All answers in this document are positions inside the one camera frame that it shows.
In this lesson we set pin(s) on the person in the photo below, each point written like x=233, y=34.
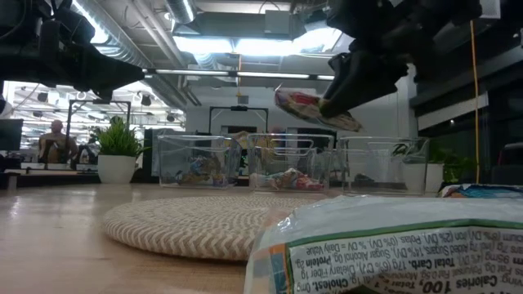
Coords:
x=57, y=143

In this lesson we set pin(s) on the spiky green potted plant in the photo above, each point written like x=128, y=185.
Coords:
x=116, y=167

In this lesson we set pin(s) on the bright ceiling light panel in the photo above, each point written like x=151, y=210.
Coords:
x=253, y=45

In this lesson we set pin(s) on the silver ventilation duct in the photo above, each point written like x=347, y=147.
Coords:
x=122, y=41

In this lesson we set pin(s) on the long ceiling light tube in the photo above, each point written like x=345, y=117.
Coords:
x=269, y=75

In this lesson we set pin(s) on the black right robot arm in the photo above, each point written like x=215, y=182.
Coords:
x=449, y=12

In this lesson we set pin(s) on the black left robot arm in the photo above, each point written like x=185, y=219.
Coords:
x=20, y=57

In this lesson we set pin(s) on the dark background bench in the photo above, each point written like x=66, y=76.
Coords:
x=49, y=177

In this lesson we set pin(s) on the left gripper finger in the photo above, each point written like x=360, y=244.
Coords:
x=104, y=86
x=106, y=65

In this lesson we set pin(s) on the round woven beige mat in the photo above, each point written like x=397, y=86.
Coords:
x=184, y=228

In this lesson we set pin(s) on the red green chewy granola bar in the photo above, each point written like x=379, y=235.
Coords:
x=310, y=183
x=278, y=179
x=302, y=106

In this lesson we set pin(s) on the blue granola bar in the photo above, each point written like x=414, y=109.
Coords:
x=206, y=167
x=486, y=191
x=192, y=179

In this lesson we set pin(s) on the green orange granola bar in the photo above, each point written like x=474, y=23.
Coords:
x=388, y=253

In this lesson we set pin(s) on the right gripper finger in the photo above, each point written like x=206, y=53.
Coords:
x=367, y=81
x=337, y=69

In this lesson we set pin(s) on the dark monitor screen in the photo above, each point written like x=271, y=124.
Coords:
x=10, y=134

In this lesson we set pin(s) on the broad-leaf green potted plant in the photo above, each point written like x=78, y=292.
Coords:
x=433, y=175

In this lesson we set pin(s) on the clear plastic bin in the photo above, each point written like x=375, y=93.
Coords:
x=180, y=147
x=384, y=163
x=318, y=155

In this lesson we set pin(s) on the black background rig frame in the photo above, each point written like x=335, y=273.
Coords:
x=98, y=101
x=239, y=108

